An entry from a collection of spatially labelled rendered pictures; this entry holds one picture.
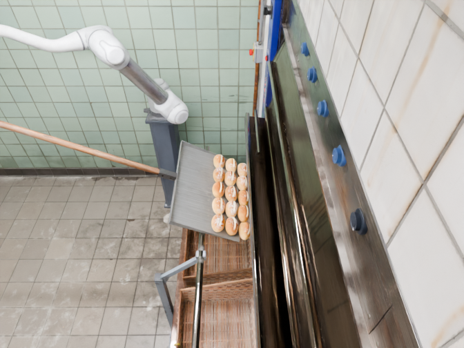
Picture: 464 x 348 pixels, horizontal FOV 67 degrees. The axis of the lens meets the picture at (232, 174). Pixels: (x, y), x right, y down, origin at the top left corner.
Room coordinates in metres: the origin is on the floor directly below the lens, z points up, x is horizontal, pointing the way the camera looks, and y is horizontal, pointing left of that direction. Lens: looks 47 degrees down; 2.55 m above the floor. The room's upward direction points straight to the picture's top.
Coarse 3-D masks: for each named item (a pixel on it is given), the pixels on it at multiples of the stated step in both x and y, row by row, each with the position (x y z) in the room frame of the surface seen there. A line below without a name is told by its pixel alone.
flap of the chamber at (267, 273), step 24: (264, 120) 1.49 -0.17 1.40; (264, 144) 1.29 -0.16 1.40; (264, 168) 1.13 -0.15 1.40; (264, 192) 0.98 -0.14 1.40; (264, 216) 0.85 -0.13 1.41; (264, 240) 0.74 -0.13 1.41; (264, 264) 0.63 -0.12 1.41; (264, 288) 0.54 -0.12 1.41; (264, 312) 0.46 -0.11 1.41; (288, 336) 0.39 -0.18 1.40
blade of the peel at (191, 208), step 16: (192, 144) 1.47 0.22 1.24; (192, 160) 1.37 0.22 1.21; (208, 160) 1.41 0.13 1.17; (224, 160) 1.46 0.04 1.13; (192, 176) 1.25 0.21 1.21; (208, 176) 1.29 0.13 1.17; (176, 192) 1.12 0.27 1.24; (192, 192) 1.15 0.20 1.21; (208, 192) 1.18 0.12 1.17; (224, 192) 1.21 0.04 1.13; (176, 208) 1.02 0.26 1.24; (192, 208) 1.05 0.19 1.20; (208, 208) 1.08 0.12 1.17; (176, 224) 0.92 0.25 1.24; (192, 224) 0.95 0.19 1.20; (208, 224) 0.98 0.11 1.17; (224, 224) 1.00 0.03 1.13
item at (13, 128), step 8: (0, 120) 1.20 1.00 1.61; (8, 128) 1.18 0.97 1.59; (16, 128) 1.19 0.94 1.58; (24, 128) 1.20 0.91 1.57; (32, 136) 1.18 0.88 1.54; (40, 136) 1.18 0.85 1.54; (48, 136) 1.20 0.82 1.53; (64, 144) 1.18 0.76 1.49; (72, 144) 1.19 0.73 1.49; (88, 152) 1.18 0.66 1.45; (96, 152) 1.19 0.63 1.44; (112, 160) 1.18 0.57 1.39; (120, 160) 1.19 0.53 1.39; (128, 160) 1.20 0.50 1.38; (144, 168) 1.19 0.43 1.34; (152, 168) 1.19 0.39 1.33
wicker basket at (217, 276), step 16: (192, 240) 1.26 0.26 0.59; (208, 240) 1.26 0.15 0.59; (224, 240) 1.26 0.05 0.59; (240, 240) 1.26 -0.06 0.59; (192, 256) 1.14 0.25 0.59; (208, 256) 1.14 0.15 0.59; (224, 256) 1.14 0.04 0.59; (240, 256) 1.14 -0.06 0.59; (192, 272) 1.03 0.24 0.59; (208, 272) 1.03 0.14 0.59; (224, 272) 0.92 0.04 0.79; (240, 272) 0.92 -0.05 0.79
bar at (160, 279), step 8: (200, 232) 0.93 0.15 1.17; (200, 240) 0.88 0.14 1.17; (200, 248) 0.84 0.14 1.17; (200, 256) 0.80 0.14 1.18; (184, 264) 0.81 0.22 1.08; (192, 264) 0.81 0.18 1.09; (200, 264) 0.76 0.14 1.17; (168, 272) 0.81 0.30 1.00; (176, 272) 0.81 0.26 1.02; (200, 272) 0.72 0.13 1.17; (160, 280) 0.79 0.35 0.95; (200, 280) 0.69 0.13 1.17; (160, 288) 0.79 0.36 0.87; (200, 288) 0.65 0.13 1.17; (160, 296) 0.79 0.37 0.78; (168, 296) 0.82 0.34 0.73; (200, 296) 0.62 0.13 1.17; (168, 304) 0.79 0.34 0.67; (200, 304) 0.58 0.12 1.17; (168, 312) 0.79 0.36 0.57; (200, 312) 0.55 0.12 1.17; (168, 320) 0.79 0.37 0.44; (200, 320) 0.52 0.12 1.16; (192, 336) 0.46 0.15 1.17; (192, 344) 0.43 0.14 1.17
